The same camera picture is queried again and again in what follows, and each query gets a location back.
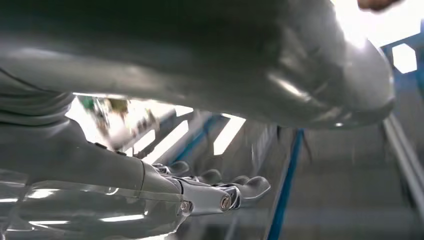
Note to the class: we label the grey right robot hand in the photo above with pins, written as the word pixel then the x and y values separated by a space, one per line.
pixel 198 49

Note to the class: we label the blue steel post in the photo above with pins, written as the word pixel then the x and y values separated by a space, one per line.
pixel 285 192

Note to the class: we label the blue steel frame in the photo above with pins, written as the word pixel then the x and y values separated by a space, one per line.
pixel 419 79

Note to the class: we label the grey steel rail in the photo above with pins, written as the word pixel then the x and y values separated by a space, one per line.
pixel 404 159

